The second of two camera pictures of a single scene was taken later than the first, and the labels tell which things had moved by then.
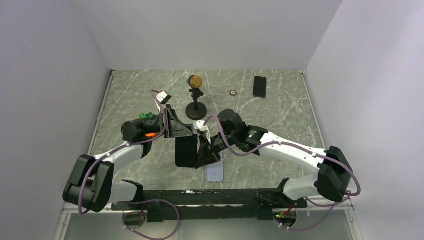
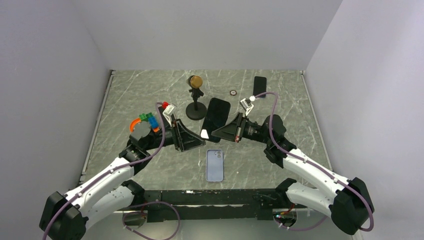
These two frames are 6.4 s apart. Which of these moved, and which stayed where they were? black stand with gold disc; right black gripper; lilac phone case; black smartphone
Moved: right black gripper
Stayed: black smartphone; lilac phone case; black stand with gold disc
